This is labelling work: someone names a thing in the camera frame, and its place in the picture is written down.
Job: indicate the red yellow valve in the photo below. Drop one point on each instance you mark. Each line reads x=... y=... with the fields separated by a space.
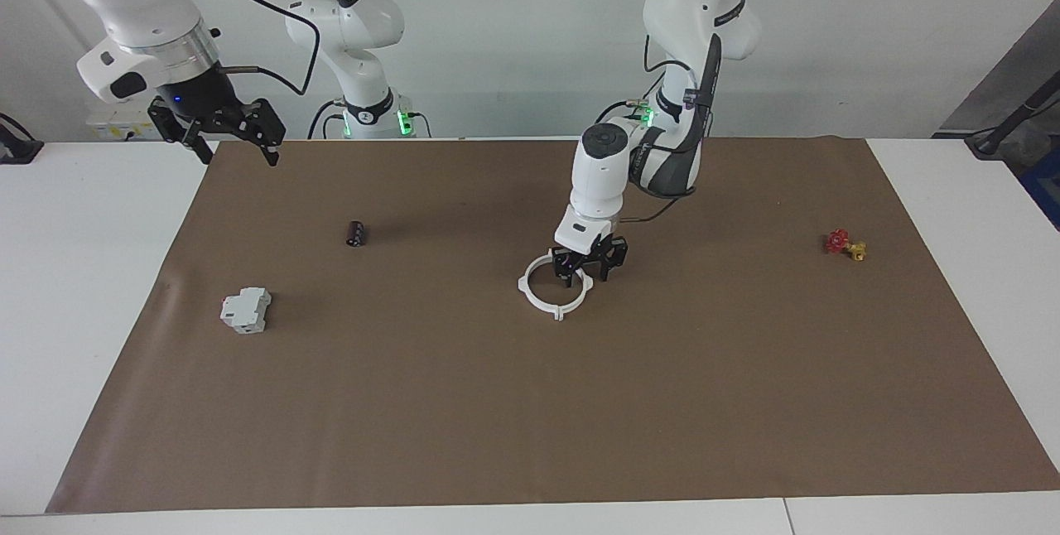
x=838 y=242

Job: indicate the white circuit breaker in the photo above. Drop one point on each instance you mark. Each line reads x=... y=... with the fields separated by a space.
x=245 y=310

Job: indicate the black cylindrical capacitor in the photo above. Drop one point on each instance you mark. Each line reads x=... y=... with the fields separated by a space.
x=357 y=234

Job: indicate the blue box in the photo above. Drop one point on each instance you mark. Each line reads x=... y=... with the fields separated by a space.
x=1045 y=183

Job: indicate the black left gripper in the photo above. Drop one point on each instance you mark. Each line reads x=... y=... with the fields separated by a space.
x=592 y=249

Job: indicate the brown paper mat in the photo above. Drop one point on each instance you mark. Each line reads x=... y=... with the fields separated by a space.
x=530 y=419

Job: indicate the black stand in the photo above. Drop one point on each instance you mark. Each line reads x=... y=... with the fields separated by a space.
x=990 y=142

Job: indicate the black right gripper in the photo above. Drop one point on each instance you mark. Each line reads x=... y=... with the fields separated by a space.
x=205 y=98

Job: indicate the white wall power strip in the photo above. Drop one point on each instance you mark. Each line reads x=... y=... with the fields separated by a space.
x=112 y=131

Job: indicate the black table clamp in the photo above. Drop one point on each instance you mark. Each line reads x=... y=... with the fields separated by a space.
x=16 y=150

